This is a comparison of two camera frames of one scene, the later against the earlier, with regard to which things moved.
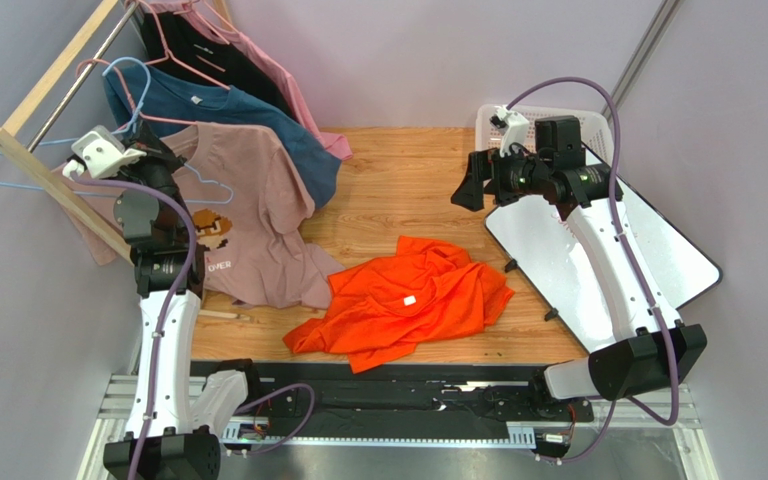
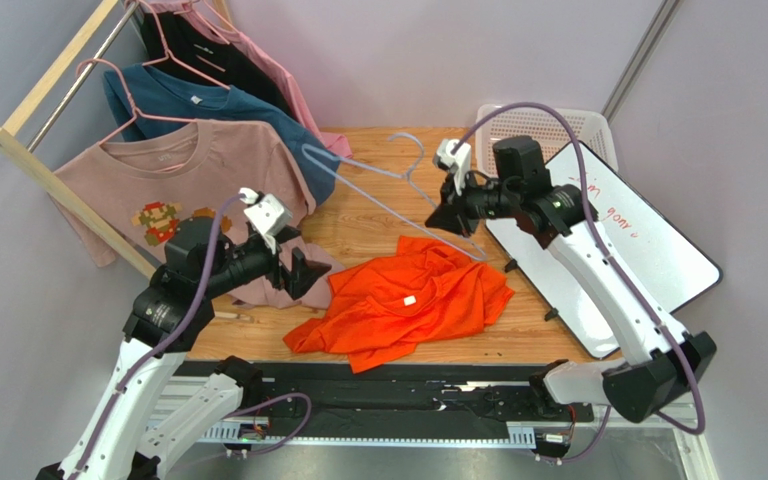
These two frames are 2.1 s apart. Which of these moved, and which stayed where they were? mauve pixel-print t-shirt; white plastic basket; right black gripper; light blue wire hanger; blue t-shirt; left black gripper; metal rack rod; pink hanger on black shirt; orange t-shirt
Moved: right black gripper; left black gripper; light blue wire hanger
Stayed: white plastic basket; mauve pixel-print t-shirt; pink hanger on black shirt; blue t-shirt; metal rack rod; orange t-shirt
